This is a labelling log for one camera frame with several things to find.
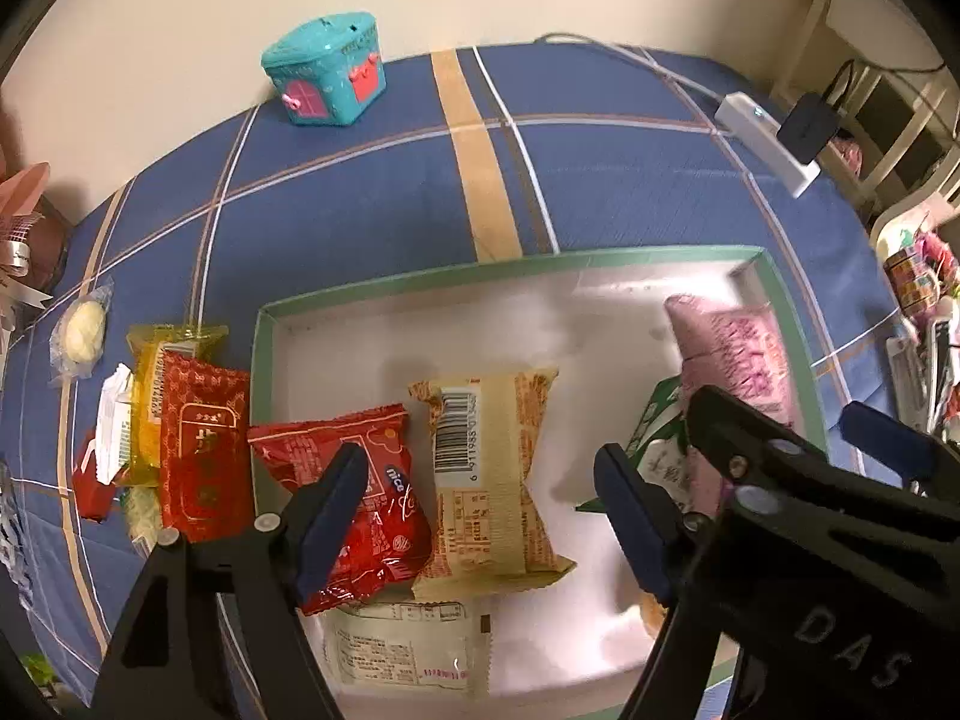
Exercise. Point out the pink cake roll packet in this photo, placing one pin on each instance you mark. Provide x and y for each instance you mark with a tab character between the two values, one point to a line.
735	345

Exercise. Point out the black power adapter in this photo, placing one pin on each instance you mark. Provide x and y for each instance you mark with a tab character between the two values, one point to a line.
806	127

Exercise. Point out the colourful stationery pile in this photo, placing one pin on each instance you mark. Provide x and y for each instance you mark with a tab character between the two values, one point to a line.
911	277

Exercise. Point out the yellow packet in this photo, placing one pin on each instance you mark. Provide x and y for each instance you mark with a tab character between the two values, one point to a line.
161	360

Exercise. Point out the green and white packet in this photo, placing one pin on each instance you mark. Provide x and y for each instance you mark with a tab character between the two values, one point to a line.
112	420

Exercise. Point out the clear-wrapped white pastry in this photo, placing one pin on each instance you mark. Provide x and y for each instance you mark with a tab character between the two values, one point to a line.
81	330

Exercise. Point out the pink rose bouquet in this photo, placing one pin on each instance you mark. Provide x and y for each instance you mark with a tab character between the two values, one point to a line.
26	191

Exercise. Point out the cream and orange packet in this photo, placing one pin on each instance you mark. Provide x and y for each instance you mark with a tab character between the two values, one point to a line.
487	495

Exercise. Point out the teal house-shaped box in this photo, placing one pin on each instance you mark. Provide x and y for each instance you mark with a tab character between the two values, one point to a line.
322	75

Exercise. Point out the clear-wrapped rice cake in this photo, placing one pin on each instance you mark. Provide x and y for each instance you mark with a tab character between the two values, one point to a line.
142	514

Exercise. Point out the blue and white wrapper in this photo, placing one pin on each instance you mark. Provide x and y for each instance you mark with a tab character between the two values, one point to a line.
11	540

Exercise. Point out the white power strip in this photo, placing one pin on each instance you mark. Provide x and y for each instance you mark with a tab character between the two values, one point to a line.
757	131

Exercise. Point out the red snack packet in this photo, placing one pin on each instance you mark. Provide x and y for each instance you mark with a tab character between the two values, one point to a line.
397	540

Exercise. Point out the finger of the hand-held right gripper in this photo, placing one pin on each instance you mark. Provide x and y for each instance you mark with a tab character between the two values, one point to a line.
885	435
720	424

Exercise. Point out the red and gold long packet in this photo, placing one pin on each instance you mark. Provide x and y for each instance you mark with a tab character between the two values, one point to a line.
202	450

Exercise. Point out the green-rimmed white box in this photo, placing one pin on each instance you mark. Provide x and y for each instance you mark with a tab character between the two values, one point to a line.
525	315

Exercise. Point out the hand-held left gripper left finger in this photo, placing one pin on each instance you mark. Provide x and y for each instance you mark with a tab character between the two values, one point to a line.
330	525

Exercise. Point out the small red packet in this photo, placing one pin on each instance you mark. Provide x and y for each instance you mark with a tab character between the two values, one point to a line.
94	499

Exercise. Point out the cream wooden shelf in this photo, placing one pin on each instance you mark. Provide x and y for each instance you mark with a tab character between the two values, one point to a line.
814	15

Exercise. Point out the dark green packet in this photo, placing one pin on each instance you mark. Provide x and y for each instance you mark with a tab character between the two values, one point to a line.
660	409

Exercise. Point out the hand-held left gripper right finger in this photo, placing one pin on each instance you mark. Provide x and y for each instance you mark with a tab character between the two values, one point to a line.
637	532

